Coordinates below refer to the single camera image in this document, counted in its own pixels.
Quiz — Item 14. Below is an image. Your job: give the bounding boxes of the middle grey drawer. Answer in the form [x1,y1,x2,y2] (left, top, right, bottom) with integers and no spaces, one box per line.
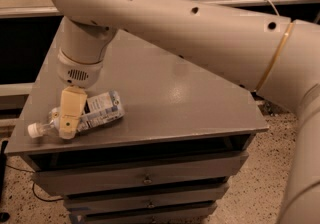
[64,180,229,215]

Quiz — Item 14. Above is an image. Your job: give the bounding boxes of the white cable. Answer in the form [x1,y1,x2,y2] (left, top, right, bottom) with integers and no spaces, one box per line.
[255,0,281,17]

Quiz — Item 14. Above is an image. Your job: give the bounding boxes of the grey drawer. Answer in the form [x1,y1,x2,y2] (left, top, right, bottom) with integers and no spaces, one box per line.
[69,201,217,224]
[32,151,248,195]
[64,180,229,215]

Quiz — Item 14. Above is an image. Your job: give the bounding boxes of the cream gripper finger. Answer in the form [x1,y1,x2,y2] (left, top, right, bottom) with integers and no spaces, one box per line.
[59,86,87,140]

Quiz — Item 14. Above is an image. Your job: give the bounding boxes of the top grey drawer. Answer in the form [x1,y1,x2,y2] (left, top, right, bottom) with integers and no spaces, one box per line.
[32,151,248,195]

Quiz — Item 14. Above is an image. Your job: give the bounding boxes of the grey drawer cabinet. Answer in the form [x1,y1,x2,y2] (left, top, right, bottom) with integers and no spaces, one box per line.
[4,17,269,224]

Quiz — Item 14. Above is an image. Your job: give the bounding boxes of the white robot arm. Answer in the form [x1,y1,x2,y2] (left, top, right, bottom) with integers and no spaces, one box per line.
[52,0,320,224]

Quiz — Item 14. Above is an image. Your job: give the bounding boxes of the bottom grey drawer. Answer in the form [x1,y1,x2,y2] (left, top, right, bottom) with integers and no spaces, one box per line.
[69,201,217,224]

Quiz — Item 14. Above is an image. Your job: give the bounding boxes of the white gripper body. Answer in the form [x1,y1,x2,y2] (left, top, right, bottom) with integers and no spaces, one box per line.
[57,48,104,88]

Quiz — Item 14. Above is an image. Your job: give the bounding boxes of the black cable on floor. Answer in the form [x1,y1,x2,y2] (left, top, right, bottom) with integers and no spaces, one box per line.
[4,163,65,203]

